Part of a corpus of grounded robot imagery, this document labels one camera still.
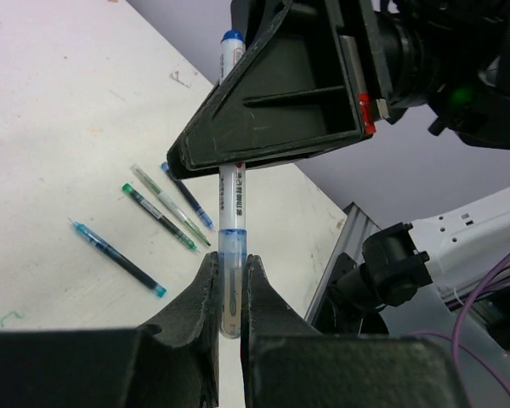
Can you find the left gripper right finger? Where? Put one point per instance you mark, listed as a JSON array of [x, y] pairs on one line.
[[277, 367]]

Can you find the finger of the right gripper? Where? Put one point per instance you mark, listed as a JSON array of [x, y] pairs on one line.
[[328, 107], [256, 53]]

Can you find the aluminium front rail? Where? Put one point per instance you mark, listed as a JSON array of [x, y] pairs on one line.
[[345, 256]]

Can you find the light blue pen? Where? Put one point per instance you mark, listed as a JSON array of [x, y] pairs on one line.
[[118, 258]]

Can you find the light green white pen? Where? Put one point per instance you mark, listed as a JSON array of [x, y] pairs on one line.
[[169, 203]]

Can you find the clear blue pen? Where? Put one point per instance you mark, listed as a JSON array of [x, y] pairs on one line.
[[232, 176]]

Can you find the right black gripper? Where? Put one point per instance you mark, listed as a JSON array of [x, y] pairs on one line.
[[452, 56]]

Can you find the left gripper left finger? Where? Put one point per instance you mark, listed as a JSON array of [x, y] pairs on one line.
[[178, 349]]

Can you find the dark navy pen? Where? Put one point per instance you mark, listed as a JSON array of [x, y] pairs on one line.
[[187, 195]]

